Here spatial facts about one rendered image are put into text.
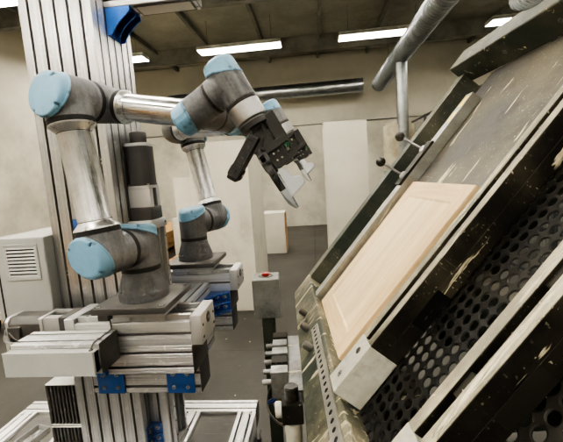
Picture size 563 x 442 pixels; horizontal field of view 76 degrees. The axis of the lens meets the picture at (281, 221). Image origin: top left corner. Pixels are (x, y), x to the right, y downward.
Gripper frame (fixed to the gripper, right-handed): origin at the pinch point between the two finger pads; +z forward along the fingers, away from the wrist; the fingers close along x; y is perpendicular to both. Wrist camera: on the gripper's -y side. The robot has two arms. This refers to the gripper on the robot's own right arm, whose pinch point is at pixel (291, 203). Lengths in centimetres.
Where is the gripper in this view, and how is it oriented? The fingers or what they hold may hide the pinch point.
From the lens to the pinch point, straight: 81.4
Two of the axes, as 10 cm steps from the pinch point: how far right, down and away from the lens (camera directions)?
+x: 0.9, -1.3, 9.9
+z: 5.2, 8.5, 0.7
